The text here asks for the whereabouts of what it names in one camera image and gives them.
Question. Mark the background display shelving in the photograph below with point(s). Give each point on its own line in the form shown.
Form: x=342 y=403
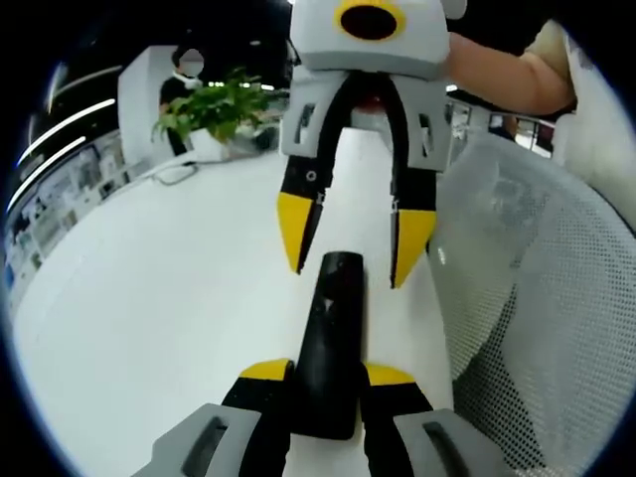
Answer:
x=59 y=208

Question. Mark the background workstation cabinets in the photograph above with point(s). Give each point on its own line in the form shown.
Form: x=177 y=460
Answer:
x=467 y=124

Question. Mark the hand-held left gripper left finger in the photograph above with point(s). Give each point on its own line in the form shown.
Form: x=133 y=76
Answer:
x=258 y=402

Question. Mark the white mesh office chair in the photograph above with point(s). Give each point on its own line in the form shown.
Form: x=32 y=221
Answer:
x=546 y=298

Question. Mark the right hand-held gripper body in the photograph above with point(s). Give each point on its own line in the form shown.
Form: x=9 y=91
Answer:
x=318 y=45

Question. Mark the ceiling light strip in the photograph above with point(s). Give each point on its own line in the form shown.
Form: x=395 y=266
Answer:
x=45 y=171
x=74 y=121

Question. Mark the white plant pot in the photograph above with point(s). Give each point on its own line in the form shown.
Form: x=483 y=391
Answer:
x=208 y=146

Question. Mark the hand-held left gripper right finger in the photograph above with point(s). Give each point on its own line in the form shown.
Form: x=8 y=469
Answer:
x=392 y=402

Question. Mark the green potted plant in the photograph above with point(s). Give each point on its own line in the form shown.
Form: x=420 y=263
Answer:
x=218 y=107

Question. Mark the small black object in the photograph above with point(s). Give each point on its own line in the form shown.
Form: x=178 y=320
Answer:
x=266 y=140

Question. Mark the black remote control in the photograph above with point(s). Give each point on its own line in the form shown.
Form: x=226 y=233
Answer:
x=328 y=348

